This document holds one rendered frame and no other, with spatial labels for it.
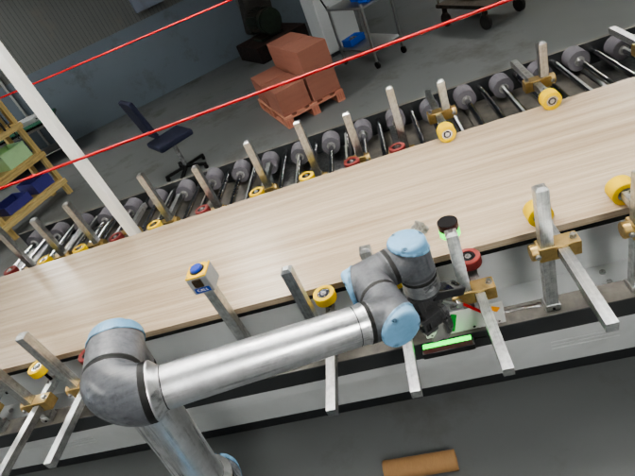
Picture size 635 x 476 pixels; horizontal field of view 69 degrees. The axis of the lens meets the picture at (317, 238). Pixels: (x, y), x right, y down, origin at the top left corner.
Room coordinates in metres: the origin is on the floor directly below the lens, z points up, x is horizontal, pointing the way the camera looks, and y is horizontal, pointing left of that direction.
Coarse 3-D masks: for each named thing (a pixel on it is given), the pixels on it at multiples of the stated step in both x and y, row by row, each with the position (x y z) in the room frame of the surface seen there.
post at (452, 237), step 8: (448, 232) 1.02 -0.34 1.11; (456, 232) 1.01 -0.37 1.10; (448, 240) 1.01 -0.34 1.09; (456, 240) 1.00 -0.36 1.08; (448, 248) 1.03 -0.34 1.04; (456, 248) 1.00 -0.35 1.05; (456, 256) 1.00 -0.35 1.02; (456, 264) 1.01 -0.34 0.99; (464, 264) 1.00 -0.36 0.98; (456, 272) 1.01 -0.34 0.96; (464, 272) 1.00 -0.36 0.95; (456, 280) 1.02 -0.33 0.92; (464, 280) 1.00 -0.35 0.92; (472, 304) 1.00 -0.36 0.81
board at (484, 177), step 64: (512, 128) 1.71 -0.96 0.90; (576, 128) 1.50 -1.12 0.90; (320, 192) 1.91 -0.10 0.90; (384, 192) 1.68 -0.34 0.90; (448, 192) 1.48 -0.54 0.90; (512, 192) 1.31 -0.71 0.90; (576, 192) 1.17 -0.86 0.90; (128, 256) 2.15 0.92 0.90; (192, 256) 1.87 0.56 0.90; (256, 256) 1.64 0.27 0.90; (320, 256) 1.45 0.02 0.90; (448, 256) 1.16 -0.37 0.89; (0, 320) 2.10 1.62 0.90; (64, 320) 1.83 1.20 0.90; (192, 320) 1.43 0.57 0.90
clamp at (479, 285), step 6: (474, 282) 1.02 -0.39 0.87; (480, 282) 1.01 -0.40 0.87; (492, 282) 0.99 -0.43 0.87; (474, 288) 1.00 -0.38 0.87; (480, 288) 0.99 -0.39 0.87; (486, 288) 0.98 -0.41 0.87; (492, 288) 0.98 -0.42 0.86; (468, 294) 1.00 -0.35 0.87; (474, 294) 0.99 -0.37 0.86; (486, 294) 0.98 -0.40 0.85; (492, 294) 0.98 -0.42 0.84; (462, 300) 1.00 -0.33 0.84; (468, 300) 1.00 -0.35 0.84; (474, 300) 0.99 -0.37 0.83
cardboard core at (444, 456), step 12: (408, 456) 1.05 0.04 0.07; (420, 456) 1.02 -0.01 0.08; (432, 456) 1.00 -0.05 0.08; (444, 456) 0.98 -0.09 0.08; (384, 468) 1.04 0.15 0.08; (396, 468) 1.02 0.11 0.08; (408, 468) 1.00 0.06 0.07; (420, 468) 0.98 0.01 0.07; (432, 468) 0.96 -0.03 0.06; (444, 468) 0.95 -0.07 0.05; (456, 468) 0.93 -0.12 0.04
